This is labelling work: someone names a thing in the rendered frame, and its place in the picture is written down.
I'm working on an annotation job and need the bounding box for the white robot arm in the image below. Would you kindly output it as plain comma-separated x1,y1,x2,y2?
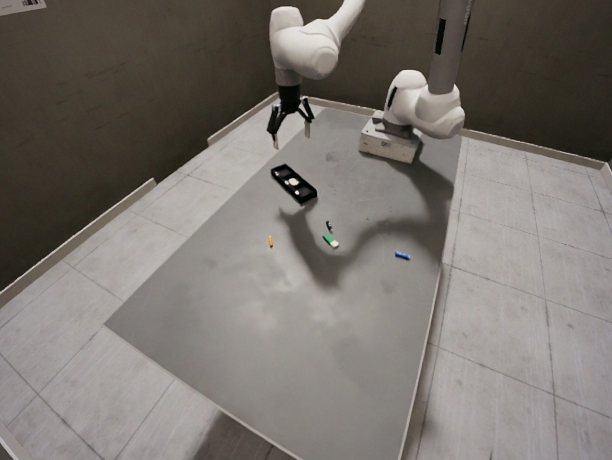
270,0,474,140

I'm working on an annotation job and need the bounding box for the black rack of three bins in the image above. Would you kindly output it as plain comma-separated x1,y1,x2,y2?
271,163,317,204

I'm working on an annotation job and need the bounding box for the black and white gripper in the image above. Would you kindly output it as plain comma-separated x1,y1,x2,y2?
266,84,315,150

